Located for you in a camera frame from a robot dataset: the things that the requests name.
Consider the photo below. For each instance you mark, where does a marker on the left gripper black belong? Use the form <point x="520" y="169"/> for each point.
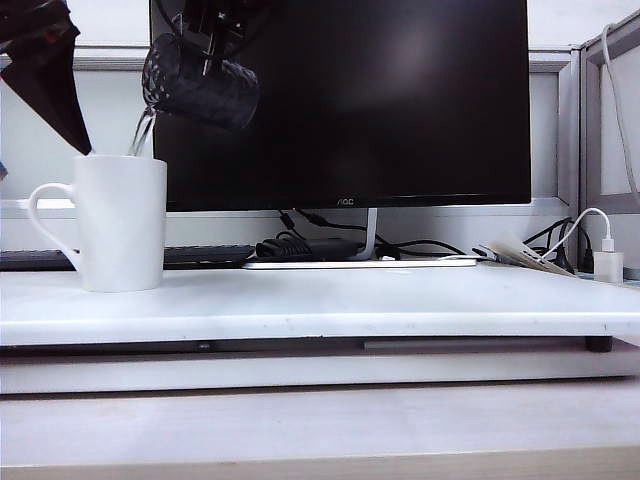
<point x="35" y="22"/>

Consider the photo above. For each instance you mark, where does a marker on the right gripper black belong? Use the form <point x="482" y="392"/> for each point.
<point x="225" y="12"/>

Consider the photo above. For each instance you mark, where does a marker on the black textured glass cup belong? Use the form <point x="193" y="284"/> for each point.
<point x="210" y="95"/>

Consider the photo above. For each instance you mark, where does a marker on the clear poured water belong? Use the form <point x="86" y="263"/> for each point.
<point x="141" y="132"/>

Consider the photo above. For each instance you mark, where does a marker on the grey back office partition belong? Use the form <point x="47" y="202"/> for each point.
<point x="110" y="62"/>

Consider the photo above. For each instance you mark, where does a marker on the white ceramic mug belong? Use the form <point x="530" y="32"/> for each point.
<point x="120" y="225"/>

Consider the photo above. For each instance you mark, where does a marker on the black computer monitor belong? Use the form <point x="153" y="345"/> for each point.
<point x="380" y="110"/>

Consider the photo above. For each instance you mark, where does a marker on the black keyboard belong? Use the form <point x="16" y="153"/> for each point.
<point x="210" y="256"/>

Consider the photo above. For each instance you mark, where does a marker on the black power adapter brick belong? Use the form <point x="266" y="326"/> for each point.
<point x="335" y="248"/>

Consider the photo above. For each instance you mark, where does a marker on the white raised board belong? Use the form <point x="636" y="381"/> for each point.
<point x="320" y="305"/>

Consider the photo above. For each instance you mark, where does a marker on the white lower shelf board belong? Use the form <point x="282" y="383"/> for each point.
<point x="300" y="372"/>

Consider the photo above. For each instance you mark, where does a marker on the folded paper booklet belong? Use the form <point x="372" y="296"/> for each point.
<point x="520" y="252"/>

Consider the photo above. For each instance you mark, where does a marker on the grey side office partition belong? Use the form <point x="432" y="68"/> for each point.
<point x="590" y="150"/>

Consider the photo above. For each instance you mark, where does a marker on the white USB charger block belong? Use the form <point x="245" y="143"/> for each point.
<point x="607" y="267"/>

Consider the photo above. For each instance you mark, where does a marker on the grey power strip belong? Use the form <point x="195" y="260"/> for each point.
<point x="631" y="274"/>

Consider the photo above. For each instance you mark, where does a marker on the black rubber board foot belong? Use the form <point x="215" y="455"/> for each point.
<point x="597" y="346"/>

